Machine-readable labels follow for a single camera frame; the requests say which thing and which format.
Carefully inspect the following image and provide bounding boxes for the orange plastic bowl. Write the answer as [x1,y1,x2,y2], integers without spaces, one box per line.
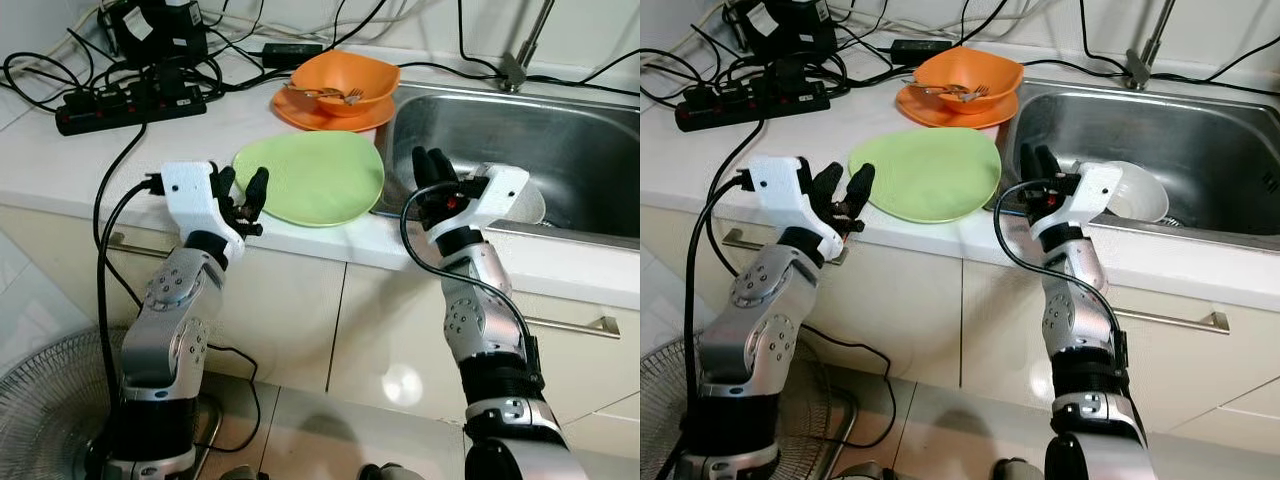
[290,52,401,118]
[913,46,1025,114]

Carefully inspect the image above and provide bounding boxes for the black power strip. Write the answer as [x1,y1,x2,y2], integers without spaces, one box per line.
[674,78,831,133]
[55,83,208,137]

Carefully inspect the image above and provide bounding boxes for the large black charger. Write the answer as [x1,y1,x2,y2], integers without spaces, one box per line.
[730,0,839,63]
[105,0,209,69]

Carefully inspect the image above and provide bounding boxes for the cream kitchen cabinet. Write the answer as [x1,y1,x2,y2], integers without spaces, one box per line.
[640,200,1280,446]
[0,205,641,441]

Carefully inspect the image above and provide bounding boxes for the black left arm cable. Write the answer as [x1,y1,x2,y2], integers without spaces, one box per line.
[680,168,756,451]
[95,173,168,451]

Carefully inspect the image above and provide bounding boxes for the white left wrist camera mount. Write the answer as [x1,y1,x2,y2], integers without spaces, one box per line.
[747,155,836,263]
[160,160,247,267]

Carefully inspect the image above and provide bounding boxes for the white bowl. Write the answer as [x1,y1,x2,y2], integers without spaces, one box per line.
[505,178,548,227]
[1075,160,1170,224]

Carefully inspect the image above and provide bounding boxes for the small black power adapter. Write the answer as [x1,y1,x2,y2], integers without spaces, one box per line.
[890,38,954,67]
[262,42,324,71]

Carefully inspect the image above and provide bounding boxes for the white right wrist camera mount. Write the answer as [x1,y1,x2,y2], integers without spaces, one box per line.
[1055,160,1124,226]
[455,163,532,227]

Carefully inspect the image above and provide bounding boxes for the black power strip cord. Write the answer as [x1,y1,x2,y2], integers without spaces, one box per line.
[706,118,768,296]
[92,120,151,326]

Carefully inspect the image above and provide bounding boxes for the light green plate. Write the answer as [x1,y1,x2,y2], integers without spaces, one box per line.
[848,126,1003,224]
[232,130,386,228]

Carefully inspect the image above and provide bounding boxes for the black fan cable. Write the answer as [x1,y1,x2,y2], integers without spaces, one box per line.
[205,345,263,456]
[805,322,896,451]

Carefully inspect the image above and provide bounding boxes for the steel faucet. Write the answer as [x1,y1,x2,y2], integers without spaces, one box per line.
[1122,0,1181,91]
[497,0,557,94]

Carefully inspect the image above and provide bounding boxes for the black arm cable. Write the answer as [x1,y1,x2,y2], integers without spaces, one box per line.
[398,180,541,376]
[995,178,1131,371]
[680,168,756,451]
[95,173,168,451]

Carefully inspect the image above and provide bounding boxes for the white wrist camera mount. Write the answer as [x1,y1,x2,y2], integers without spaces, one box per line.
[455,163,532,227]
[160,160,247,267]
[1055,160,1124,226]
[747,155,836,263]

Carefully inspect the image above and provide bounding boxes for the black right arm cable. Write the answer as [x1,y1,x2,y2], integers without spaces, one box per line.
[398,180,541,376]
[995,178,1131,371]

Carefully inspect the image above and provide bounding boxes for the stainless steel sink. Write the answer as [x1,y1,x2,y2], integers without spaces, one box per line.
[985,80,1280,251]
[375,83,641,251]

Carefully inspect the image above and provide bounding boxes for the orange plastic plate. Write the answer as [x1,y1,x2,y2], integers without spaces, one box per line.
[895,84,1021,130]
[271,88,397,134]

